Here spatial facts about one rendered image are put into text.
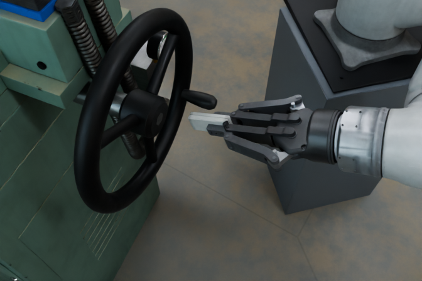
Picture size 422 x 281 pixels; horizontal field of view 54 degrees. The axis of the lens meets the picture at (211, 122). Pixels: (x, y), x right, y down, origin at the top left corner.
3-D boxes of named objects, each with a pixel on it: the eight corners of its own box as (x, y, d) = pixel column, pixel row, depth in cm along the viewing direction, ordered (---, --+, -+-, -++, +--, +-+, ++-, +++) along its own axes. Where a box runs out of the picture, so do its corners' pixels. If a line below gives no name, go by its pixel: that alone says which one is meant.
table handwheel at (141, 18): (88, 265, 50) (115, 29, 38) (-42, 204, 55) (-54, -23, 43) (182, 164, 76) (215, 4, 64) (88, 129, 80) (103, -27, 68)
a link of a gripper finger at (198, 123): (233, 131, 65) (231, 135, 65) (195, 127, 69) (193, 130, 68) (227, 118, 63) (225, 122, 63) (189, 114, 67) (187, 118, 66)
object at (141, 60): (152, 94, 94) (147, 69, 88) (105, 78, 97) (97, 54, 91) (168, 69, 99) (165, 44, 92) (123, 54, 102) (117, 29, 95)
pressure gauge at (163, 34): (161, 74, 88) (157, 46, 82) (145, 69, 89) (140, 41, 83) (174, 54, 92) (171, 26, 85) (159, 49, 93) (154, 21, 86)
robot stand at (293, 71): (333, 123, 156) (390, -11, 107) (370, 195, 139) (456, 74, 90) (257, 140, 151) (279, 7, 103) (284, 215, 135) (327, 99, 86)
